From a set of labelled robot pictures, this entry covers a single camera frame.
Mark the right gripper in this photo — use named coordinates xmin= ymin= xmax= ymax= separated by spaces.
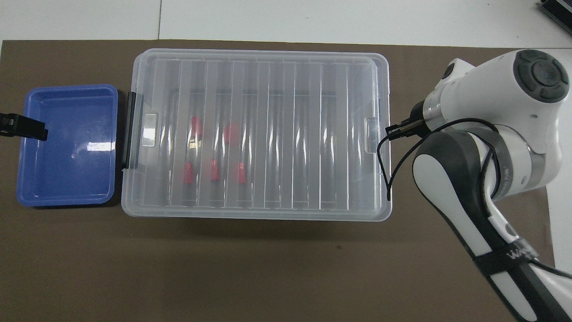
xmin=409 ymin=100 xmax=430 ymax=127

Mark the clear plastic box lid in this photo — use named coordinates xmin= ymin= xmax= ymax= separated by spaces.
xmin=122 ymin=48 xmax=393 ymax=221

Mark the black box latch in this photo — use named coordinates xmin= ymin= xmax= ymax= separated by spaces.
xmin=122 ymin=91 xmax=136 ymax=171

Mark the clear plastic storage box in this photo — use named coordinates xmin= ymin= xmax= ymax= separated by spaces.
xmin=121 ymin=49 xmax=393 ymax=222

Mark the black stand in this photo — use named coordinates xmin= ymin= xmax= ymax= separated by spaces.
xmin=538 ymin=0 xmax=572 ymax=23

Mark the blue plastic tray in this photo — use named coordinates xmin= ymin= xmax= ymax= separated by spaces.
xmin=16 ymin=84 xmax=119 ymax=208

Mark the black cable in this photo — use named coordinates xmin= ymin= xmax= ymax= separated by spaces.
xmin=376 ymin=117 xmax=502 ymax=202

